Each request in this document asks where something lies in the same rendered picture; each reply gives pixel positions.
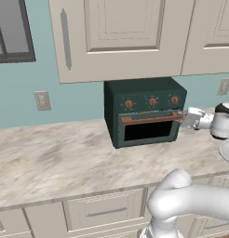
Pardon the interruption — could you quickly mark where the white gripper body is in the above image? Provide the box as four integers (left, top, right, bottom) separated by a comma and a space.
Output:
182, 107, 206, 130

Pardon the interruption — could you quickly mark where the toaster oven glass door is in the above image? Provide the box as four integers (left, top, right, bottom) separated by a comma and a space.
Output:
118, 110, 183, 149

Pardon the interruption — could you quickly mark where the dark green toaster oven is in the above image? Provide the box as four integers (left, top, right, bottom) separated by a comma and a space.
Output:
103, 76, 188, 150

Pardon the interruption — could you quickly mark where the beige base cupboard door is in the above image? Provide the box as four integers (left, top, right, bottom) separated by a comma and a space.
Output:
23, 201, 71, 238
0, 208, 34, 238

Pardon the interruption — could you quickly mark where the beige drawer front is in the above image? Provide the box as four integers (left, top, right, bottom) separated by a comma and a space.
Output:
209, 174, 229, 188
61, 188, 146, 232
192, 216, 229, 238

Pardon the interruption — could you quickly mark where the dark framed window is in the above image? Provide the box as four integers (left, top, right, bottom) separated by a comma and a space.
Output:
0, 0, 37, 65

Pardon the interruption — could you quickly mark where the copper toaster oven door handle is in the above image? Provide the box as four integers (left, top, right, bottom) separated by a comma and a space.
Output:
119, 112, 182, 126

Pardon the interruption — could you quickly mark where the beige wall socket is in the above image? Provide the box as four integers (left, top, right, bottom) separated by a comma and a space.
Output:
34, 90, 52, 112
216, 76, 229, 97

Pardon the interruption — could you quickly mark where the beige wall cupboard door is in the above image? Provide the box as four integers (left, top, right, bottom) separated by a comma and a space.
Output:
47, 0, 195, 85
180, 0, 229, 76

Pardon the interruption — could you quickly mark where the grey drawer handle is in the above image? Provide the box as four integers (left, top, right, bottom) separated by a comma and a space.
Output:
86, 206, 128, 218

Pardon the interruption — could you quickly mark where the grey cupboard door handle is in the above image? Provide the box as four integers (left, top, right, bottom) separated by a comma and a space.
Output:
60, 7, 73, 72

